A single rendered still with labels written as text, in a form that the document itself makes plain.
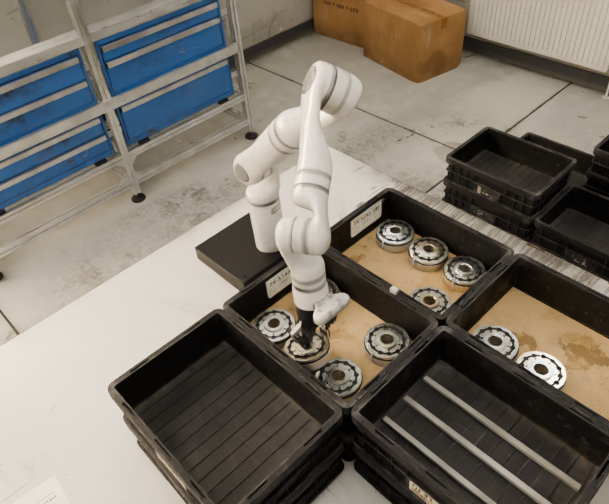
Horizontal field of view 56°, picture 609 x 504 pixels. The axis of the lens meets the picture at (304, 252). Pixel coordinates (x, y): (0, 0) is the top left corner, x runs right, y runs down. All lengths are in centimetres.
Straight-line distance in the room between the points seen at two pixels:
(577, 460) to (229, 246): 107
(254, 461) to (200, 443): 12
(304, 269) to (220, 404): 37
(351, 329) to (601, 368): 55
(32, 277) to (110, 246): 39
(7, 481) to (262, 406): 61
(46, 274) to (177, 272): 138
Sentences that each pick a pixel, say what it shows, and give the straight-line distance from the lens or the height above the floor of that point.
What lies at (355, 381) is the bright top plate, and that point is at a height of 86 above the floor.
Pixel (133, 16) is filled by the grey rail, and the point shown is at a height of 93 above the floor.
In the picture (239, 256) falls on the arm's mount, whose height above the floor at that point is 75.
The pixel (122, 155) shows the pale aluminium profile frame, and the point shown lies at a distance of 317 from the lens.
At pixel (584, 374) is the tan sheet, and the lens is 139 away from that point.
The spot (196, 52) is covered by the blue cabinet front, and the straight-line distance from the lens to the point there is 327.
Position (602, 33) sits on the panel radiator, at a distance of 406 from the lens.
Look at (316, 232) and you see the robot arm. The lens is 105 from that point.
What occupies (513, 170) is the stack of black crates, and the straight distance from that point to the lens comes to 251.
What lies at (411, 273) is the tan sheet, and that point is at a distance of 151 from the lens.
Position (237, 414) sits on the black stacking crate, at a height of 83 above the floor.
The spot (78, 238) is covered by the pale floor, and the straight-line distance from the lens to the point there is 322.
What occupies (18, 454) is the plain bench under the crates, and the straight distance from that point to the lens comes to 156.
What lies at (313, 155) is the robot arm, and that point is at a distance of 111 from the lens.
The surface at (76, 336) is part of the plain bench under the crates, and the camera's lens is 172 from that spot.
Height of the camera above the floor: 190
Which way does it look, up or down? 43 degrees down
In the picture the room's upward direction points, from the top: 6 degrees counter-clockwise
